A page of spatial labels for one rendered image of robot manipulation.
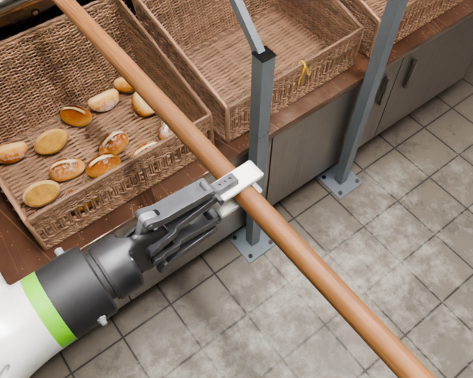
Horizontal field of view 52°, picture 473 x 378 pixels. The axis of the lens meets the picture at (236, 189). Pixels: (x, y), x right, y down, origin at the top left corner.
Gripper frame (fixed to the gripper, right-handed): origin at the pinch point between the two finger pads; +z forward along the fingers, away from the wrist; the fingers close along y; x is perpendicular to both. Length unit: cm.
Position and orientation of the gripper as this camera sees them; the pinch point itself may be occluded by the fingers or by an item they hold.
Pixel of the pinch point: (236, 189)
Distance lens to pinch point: 64.2
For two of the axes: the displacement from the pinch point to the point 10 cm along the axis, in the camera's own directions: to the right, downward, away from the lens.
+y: 0.0, 5.5, 8.3
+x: 6.1, 6.6, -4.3
